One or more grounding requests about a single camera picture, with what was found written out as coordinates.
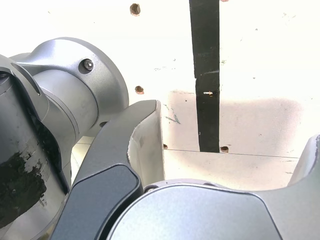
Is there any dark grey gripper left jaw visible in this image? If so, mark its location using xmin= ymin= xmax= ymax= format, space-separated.
xmin=49 ymin=99 xmax=166 ymax=240

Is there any black tape strip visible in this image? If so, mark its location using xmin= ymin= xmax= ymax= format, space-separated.
xmin=188 ymin=0 xmax=221 ymax=153

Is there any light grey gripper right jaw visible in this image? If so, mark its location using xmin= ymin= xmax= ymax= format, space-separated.
xmin=259 ymin=133 xmax=320 ymax=240

